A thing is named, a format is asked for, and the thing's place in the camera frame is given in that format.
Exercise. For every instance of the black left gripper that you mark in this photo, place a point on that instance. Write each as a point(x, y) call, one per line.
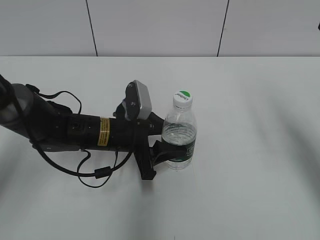
point(133, 136)

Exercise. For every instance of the clear plastic water bottle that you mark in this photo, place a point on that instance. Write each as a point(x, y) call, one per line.
point(180, 129)

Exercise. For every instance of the white green bottle cap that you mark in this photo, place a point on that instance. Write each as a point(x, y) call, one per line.
point(182, 99)

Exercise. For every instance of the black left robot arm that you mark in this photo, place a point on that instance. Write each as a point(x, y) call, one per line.
point(52, 127)

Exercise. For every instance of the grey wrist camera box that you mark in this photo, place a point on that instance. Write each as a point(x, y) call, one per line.
point(137, 101)

